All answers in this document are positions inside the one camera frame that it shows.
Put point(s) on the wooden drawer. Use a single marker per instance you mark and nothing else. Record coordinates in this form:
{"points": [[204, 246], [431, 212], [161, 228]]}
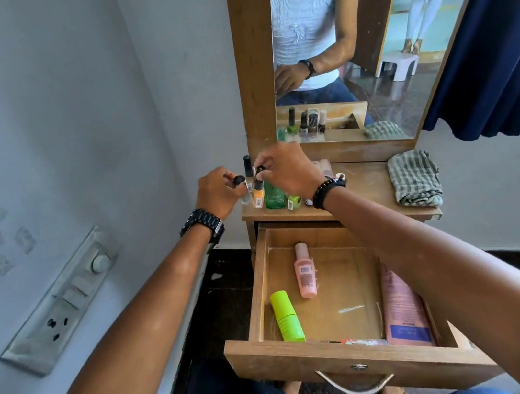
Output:
{"points": [[350, 362]]}

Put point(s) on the red and white sachet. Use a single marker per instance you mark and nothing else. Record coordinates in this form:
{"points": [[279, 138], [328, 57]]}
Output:
{"points": [[361, 342]]}

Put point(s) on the orange nail polish bottle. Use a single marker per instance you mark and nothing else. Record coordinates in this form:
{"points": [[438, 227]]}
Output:
{"points": [[258, 195]]}

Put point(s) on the person's left thumb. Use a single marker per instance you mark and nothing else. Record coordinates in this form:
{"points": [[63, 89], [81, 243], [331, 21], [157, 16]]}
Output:
{"points": [[237, 192]]}

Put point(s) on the pink and purple tube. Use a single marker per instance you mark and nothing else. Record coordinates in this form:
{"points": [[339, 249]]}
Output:
{"points": [[404, 314]]}

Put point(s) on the person's right forearm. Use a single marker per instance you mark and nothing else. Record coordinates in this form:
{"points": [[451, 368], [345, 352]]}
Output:
{"points": [[460, 280]]}

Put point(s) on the green glass bottle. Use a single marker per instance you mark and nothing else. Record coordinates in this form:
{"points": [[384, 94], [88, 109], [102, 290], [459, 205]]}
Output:
{"points": [[274, 198]]}

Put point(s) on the checkered folded cloth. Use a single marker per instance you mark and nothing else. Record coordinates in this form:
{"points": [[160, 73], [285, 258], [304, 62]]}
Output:
{"points": [[415, 179]]}

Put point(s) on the dark blue curtain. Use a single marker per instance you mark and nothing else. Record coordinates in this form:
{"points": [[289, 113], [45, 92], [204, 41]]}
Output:
{"points": [[494, 59]]}

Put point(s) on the person's left forearm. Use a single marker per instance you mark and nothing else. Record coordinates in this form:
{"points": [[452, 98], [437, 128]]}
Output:
{"points": [[132, 352]]}

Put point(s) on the wooden dressing table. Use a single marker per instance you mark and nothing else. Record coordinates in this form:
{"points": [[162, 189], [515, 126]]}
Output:
{"points": [[252, 58]]}

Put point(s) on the grey wall switch panel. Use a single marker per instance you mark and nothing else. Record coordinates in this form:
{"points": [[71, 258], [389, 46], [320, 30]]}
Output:
{"points": [[56, 310]]}

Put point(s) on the tall black-capped nail polish bottle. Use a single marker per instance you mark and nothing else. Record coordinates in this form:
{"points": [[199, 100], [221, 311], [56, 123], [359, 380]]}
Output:
{"points": [[248, 166]]}

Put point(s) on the small lime green jar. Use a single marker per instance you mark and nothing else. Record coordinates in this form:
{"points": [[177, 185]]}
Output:
{"points": [[294, 202]]}

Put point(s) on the person's left hand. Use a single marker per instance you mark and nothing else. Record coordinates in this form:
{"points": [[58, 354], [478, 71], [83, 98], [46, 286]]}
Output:
{"points": [[213, 194]]}

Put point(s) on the dressing table mirror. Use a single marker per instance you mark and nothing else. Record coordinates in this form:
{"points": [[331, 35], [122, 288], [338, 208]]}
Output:
{"points": [[385, 86]]}

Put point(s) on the black wristwatch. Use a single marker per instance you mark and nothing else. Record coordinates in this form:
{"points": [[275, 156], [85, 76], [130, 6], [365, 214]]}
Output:
{"points": [[204, 223]]}

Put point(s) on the clear nail polish bottle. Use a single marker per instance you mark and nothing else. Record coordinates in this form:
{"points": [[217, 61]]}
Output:
{"points": [[242, 192]]}

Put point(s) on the person's right hand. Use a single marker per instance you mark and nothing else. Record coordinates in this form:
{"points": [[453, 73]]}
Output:
{"points": [[292, 169]]}

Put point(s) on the lime green tube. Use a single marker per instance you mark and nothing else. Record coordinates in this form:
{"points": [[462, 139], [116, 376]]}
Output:
{"points": [[288, 320]]}

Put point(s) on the person's right fingers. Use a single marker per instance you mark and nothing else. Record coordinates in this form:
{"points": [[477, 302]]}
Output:
{"points": [[265, 164]]}

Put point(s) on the pink lotion bottle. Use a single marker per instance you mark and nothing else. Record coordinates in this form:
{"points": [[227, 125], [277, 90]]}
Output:
{"points": [[305, 273]]}

